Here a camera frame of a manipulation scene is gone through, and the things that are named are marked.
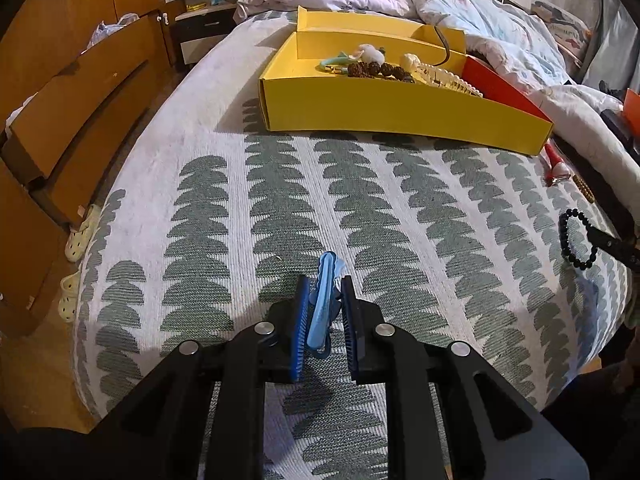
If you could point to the teal hair band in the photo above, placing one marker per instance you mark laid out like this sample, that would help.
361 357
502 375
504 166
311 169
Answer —
337 65

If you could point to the white perforated slipper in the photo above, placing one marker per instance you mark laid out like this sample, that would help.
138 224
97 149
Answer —
79 239
67 304

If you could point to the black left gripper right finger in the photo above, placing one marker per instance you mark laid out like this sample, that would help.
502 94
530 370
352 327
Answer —
360 318

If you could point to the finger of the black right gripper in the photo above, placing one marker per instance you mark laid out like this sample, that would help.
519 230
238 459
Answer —
616 248

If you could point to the black wrist watch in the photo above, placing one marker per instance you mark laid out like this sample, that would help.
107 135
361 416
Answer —
445 44

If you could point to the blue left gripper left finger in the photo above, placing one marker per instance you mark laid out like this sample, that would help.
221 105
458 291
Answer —
290 320

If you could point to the white plastic bag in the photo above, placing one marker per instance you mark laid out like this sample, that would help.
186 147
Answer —
103 30

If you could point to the wooden wardrobe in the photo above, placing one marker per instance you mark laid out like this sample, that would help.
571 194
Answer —
64 113

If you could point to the orange box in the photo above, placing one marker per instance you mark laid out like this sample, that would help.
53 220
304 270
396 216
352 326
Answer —
631 111

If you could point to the santa hat hair clip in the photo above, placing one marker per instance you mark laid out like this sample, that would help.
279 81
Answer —
558 168

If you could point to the blue fabric hair clip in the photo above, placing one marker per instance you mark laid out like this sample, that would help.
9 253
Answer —
325 304

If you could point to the green leaf patterned bedspread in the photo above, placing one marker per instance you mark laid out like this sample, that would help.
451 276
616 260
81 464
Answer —
493 301

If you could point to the yellow cardboard tray box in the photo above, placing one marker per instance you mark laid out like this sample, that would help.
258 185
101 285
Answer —
296 96

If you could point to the pearl claw hair clip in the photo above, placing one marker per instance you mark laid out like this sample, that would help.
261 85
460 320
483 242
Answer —
435 77

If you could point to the white plush bunny hair clip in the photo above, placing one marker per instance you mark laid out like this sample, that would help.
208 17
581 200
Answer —
366 53

